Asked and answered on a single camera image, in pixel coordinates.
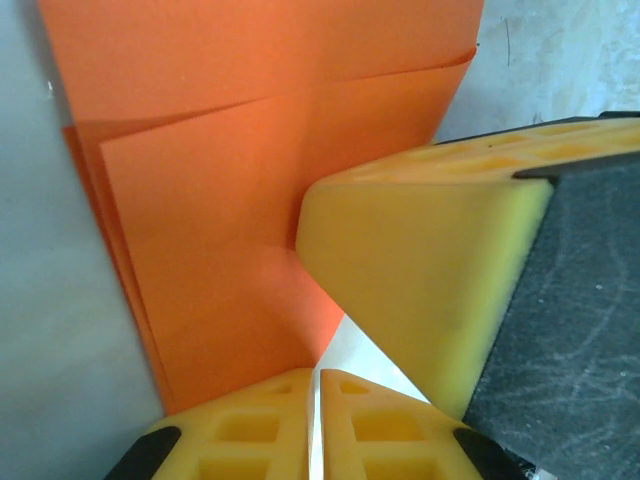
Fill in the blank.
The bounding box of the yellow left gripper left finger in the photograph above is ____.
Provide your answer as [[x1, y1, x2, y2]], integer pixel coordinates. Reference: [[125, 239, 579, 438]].
[[114, 366, 315, 480]]

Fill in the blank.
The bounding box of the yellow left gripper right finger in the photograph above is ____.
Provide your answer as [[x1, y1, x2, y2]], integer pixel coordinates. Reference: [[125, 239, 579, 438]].
[[319, 368, 517, 480]]

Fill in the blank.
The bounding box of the orange paper sheet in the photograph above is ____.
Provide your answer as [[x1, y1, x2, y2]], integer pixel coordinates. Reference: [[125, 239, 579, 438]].
[[37, 0, 485, 417]]

